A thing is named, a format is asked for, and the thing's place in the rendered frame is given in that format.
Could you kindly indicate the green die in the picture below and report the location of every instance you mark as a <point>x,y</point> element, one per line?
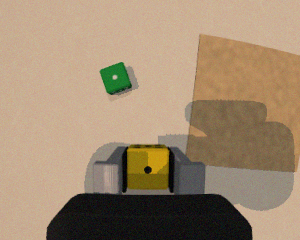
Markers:
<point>115,78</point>

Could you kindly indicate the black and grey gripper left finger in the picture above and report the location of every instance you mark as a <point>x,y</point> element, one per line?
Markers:
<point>106,174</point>

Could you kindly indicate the yellow die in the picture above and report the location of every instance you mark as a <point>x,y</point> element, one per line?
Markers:
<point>147,166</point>

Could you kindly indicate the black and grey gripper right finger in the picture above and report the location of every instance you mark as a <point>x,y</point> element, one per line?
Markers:
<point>190,178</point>

